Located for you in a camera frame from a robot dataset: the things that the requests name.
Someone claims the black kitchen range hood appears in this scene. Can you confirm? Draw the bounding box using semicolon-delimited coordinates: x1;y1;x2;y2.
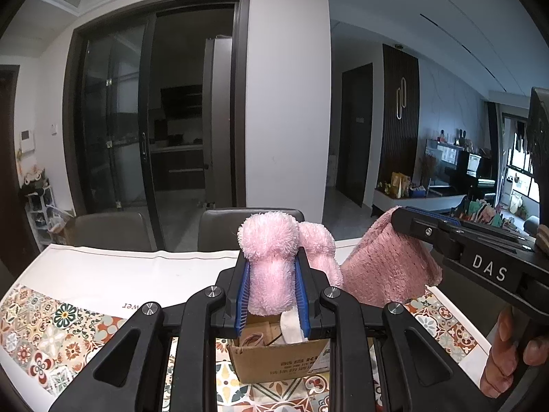
161;85;203;118

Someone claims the white low sideboard cabinet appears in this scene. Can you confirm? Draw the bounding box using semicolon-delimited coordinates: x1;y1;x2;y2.
371;172;466;218

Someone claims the black upright piano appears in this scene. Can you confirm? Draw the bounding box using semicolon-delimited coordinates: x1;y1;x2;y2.
424;137;496;198

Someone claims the dark slatted wall panel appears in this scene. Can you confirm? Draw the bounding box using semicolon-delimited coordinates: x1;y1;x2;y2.
373;44;420;198

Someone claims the dark framed sliding glass door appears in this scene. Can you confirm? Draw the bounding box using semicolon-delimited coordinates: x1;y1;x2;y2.
63;0;252;241

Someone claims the white fluffy scrunchie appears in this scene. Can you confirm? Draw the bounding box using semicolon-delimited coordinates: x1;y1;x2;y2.
280;311;307;345

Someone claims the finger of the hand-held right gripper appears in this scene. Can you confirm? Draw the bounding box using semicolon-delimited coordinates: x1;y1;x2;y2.
390;207;463;262
405;206;533;248

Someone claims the dark interior door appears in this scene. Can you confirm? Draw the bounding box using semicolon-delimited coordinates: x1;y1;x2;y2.
336;64;374;207

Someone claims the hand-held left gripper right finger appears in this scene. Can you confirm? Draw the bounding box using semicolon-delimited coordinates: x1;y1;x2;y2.
294;247;494;412

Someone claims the looped metal wall light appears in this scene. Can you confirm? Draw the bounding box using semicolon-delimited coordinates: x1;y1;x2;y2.
395;78;408;118

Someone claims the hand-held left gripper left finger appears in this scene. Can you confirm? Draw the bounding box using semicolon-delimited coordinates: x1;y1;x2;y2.
48;251;254;412

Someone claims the person's right hand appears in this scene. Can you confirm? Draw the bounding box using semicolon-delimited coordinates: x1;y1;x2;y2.
487;309;549;398

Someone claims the grey leather dining chair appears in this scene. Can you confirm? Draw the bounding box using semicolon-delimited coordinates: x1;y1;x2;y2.
199;208;305;252
73;211;155;252

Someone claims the patterned tile print tablecloth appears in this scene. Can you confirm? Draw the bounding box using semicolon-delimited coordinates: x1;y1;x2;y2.
0;240;494;412

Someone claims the mauve pink fleece cloth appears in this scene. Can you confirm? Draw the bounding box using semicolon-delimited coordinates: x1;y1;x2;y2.
341;206;443;307

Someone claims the pile of colourful clothes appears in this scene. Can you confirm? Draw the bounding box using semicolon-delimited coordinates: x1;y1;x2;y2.
455;195;504;228

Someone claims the living room window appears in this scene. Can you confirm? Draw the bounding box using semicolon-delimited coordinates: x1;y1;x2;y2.
500;112;541;219

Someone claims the dark wooden entrance door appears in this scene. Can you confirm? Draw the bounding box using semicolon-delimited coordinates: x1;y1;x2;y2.
0;65;41;267

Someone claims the white shoe rack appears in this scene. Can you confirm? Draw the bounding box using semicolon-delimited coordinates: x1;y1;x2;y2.
21;167;75;245

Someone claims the brown cardboard box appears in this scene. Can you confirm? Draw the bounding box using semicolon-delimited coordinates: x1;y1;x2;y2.
227;311;333;385

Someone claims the silver refrigerator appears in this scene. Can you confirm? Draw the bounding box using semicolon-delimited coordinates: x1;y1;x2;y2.
202;36;234;209

